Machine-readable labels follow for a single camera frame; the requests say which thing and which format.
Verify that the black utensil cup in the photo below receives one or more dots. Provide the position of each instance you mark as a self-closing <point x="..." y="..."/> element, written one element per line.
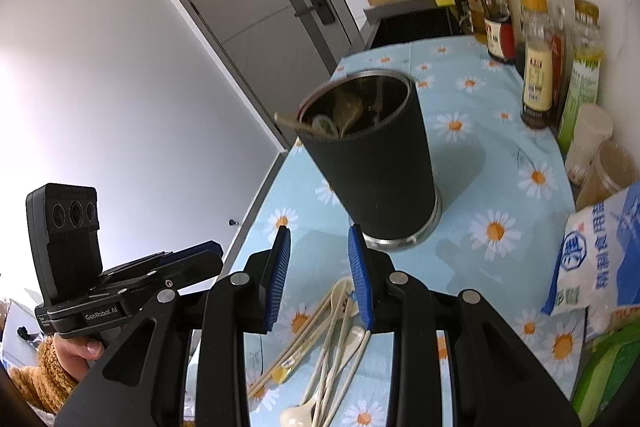
<point x="375" y="167"/>

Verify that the tall gold cap bottle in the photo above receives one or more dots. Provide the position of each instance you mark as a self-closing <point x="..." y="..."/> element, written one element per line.
<point x="556" y="7"/>

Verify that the green packet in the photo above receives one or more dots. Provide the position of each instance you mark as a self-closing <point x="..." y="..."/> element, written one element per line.
<point x="607" y="367"/>

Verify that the black sink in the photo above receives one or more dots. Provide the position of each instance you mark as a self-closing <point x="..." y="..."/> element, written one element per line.
<point x="415" y="24"/>

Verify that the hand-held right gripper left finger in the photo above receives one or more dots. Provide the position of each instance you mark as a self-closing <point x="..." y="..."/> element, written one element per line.
<point x="280" y="277"/>

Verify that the red label soy sauce bottle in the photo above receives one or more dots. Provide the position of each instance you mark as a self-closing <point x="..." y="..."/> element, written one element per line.
<point x="500" y="37"/>

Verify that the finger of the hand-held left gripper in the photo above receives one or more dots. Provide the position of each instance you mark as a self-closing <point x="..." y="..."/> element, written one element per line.
<point x="170" y="259"/>
<point x="195" y="272"/>

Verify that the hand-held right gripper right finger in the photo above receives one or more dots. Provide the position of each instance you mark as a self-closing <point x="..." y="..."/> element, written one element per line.
<point x="360" y="277"/>

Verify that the daisy print tablecloth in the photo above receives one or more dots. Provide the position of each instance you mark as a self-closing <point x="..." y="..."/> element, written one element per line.
<point x="475" y="167"/>

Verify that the white blue salt bag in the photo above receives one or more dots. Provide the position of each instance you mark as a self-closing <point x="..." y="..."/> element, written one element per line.
<point x="590" y="257"/>

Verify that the person's left hand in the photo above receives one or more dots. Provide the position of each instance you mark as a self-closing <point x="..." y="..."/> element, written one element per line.
<point x="75" y="352"/>

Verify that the brown wooden spoon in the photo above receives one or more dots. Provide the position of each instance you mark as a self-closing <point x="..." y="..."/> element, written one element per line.
<point x="347" y="112"/>

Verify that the white box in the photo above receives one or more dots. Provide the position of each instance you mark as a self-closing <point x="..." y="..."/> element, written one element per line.
<point x="15" y="312"/>

